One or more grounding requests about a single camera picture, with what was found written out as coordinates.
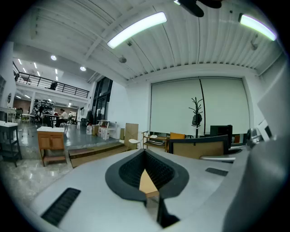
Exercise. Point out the black mezzanine railing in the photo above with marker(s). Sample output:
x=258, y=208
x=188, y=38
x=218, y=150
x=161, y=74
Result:
x=56, y=87

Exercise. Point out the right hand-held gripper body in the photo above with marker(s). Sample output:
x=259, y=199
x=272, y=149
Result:
x=276, y=106

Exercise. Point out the white jug with red cap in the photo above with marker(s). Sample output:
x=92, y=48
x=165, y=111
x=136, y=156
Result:
x=89, y=130

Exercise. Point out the tall cardboard box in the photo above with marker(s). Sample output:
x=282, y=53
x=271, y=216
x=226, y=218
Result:
x=131, y=133

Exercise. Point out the long ceiling strip light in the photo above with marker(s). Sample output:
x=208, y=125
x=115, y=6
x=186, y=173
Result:
x=258, y=26
x=136, y=29

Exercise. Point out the orange chair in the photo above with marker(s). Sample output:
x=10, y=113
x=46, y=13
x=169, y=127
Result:
x=177, y=136

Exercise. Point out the black cabinet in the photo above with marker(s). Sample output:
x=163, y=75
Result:
x=223, y=133

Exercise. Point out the oval wooden table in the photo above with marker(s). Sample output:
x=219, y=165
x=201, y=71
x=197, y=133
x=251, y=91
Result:
x=147, y=183

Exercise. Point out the wooden open shelf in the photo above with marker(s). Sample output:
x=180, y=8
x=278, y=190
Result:
x=156, y=141

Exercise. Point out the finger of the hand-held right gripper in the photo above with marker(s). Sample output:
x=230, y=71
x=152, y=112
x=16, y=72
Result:
x=260, y=185

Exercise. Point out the round ceiling light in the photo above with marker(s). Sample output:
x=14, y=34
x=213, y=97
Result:
x=53, y=57
x=83, y=68

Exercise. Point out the wooden cabinet with white top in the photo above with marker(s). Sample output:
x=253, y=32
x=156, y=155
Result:
x=51, y=141

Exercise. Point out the wooden step platform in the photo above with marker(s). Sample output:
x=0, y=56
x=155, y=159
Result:
x=95, y=153

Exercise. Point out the white roller blind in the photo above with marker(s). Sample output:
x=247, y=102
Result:
x=174, y=106
x=226, y=102

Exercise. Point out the black framed glass door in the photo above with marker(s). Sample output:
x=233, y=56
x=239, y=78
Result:
x=102, y=102

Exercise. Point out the black metal shelf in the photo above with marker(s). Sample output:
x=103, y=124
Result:
x=9, y=145

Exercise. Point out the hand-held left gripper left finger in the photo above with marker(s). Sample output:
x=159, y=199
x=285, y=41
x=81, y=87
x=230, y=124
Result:
x=95, y=204

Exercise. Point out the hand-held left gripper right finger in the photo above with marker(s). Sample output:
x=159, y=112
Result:
x=194, y=192

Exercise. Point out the white shell chair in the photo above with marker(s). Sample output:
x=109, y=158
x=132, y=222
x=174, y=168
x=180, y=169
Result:
x=134, y=141

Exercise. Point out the black coat rack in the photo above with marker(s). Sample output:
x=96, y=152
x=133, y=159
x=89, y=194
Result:
x=196, y=117

